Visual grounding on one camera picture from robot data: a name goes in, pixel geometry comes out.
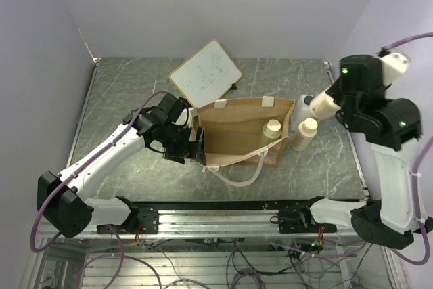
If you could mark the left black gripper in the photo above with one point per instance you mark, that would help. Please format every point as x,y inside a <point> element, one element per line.
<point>188,149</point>

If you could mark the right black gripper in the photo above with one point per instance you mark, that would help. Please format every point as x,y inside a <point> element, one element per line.
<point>340,93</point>

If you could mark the cream bottle peach cap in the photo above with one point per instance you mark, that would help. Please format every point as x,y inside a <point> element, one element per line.
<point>323,107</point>

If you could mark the white square bottle black cap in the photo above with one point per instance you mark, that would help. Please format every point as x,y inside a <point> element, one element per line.
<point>301,112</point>

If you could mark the cream bottle white cap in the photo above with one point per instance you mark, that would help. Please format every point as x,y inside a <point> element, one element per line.
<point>304,134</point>

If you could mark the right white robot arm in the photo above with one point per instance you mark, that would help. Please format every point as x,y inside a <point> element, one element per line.
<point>394,145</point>

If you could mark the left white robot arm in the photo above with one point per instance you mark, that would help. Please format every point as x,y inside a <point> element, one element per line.
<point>64,198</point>

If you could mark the pale green capped bottle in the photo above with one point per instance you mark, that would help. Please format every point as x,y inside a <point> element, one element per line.
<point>271,132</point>

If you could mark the small yellow-framed whiteboard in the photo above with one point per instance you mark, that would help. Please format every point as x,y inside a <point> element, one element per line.
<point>206,76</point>

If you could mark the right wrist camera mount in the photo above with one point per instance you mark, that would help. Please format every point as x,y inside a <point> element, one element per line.
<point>394,64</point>

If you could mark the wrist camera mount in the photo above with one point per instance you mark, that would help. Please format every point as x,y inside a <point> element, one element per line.
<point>394,64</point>
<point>187,117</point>

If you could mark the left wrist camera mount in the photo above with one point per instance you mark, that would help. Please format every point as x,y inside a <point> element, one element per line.
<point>187,117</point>

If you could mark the aluminium mounting rail frame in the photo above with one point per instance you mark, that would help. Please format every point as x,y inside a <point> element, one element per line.
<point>216,228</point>

